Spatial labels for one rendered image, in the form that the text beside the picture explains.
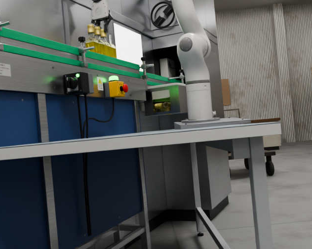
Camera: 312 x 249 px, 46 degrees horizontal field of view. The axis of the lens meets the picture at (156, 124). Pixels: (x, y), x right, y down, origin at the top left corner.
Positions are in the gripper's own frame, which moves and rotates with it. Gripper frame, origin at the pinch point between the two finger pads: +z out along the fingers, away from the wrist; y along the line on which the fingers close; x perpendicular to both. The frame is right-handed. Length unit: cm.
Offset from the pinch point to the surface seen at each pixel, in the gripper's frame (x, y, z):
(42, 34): -31.7, -15.5, 6.2
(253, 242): 58, 60, 133
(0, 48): -89, 15, 28
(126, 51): 49, -12, 2
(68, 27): -13.6, -12.5, -0.3
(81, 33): -3.0, -12.2, 0.5
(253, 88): 964, -61, -38
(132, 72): 4.5, 13.2, 25.2
